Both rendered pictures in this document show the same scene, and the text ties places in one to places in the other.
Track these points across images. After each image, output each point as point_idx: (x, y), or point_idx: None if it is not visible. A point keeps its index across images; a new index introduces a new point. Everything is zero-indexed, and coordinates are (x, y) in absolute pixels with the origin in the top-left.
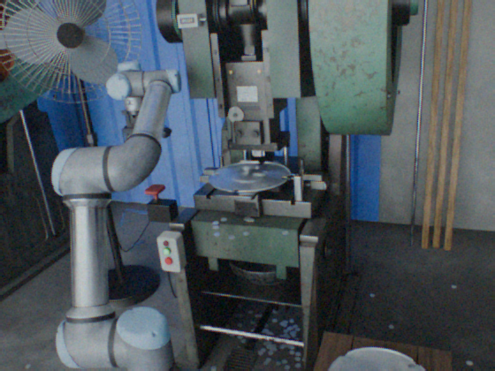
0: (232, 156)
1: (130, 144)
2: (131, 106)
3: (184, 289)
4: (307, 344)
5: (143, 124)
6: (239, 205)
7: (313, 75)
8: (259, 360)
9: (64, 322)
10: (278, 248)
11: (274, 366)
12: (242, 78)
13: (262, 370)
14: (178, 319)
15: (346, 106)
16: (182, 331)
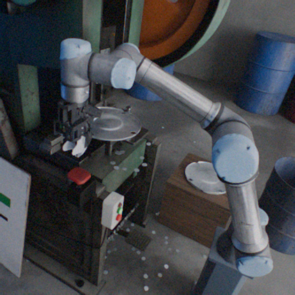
0: (25, 123)
1: (234, 113)
2: (87, 95)
3: (105, 234)
4: (148, 199)
5: (205, 98)
6: (113, 147)
7: (203, 36)
8: (109, 242)
9: (258, 256)
10: (138, 158)
11: (117, 235)
12: (103, 42)
13: (118, 243)
14: (28, 293)
15: (192, 52)
16: (49, 291)
